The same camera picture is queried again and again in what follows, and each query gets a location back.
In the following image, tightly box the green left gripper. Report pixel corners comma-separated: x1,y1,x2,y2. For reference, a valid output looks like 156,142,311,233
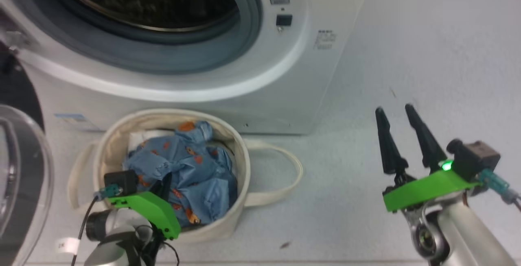
104,174,182,240

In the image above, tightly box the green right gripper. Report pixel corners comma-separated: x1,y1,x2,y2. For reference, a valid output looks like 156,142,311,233
374,103,483,214

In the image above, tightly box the blue printed garment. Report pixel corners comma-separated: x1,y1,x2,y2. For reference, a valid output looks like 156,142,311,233
123,120,239,228

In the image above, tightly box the round dark washing machine door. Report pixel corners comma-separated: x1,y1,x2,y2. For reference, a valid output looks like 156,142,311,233
0,42,55,266

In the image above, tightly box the cream fabric laundry basket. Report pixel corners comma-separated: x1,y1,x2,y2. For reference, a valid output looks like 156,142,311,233
67,109,304,244

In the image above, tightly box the white washing machine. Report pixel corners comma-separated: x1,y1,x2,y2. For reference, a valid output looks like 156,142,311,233
0,0,373,136

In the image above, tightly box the printed text warning label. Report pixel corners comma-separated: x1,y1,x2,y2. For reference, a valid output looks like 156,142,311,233
313,30,337,51

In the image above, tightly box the thin black cable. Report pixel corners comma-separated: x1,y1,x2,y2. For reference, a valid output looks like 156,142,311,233
77,195,100,266

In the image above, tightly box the teal plug cable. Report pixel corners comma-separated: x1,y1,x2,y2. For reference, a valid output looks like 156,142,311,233
478,168,521,211

